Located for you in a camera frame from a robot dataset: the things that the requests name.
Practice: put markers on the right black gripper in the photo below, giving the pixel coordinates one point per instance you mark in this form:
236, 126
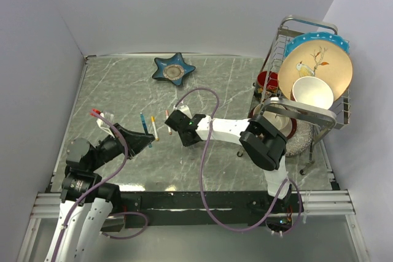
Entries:
186, 143

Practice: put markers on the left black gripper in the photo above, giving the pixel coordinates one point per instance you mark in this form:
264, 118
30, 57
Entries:
137, 141

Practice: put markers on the blue pen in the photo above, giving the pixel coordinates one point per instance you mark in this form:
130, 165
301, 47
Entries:
145, 126

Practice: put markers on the white marker yellow tip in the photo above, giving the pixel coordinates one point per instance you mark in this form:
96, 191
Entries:
155, 128

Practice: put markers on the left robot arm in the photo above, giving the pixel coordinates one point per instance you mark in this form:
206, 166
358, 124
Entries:
86, 199

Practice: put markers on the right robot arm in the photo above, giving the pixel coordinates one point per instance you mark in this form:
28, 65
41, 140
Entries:
260, 139

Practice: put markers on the blue star-shaped dish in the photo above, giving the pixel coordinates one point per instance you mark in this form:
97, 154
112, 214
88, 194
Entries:
173, 69

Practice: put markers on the red cup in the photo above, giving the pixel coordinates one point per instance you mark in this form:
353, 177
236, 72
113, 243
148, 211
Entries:
266, 85

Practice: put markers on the red rimmed bowl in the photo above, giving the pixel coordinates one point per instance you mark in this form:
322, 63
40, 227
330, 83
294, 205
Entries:
286, 125

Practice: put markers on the grey speckled plate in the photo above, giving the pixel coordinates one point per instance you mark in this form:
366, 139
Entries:
299, 138

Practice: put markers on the metal dish rack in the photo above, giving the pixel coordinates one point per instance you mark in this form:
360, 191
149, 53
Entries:
323, 121

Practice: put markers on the white bowl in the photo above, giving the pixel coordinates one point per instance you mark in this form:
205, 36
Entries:
313, 92

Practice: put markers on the tan bird plate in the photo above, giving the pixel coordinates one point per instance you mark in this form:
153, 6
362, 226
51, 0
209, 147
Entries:
317, 58

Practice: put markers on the blue dotted plate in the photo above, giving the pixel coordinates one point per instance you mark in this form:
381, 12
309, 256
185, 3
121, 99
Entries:
311, 36

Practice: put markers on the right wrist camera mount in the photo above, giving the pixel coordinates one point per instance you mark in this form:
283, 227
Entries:
184, 109

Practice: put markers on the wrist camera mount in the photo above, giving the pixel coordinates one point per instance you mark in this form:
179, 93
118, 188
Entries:
184, 109
102, 118

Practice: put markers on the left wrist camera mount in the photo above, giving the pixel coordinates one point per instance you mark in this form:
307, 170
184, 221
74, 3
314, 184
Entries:
102, 118

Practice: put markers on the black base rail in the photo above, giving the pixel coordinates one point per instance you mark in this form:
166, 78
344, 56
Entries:
164, 208

